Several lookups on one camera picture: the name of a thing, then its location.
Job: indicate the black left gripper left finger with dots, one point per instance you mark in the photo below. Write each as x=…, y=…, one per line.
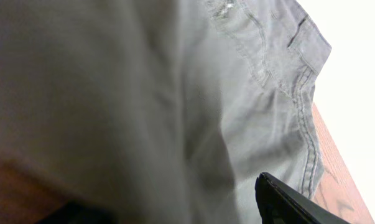
x=77, y=213

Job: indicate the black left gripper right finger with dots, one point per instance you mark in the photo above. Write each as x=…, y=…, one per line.
x=279, y=203

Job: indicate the grey shorts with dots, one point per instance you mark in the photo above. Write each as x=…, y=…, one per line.
x=162, y=111

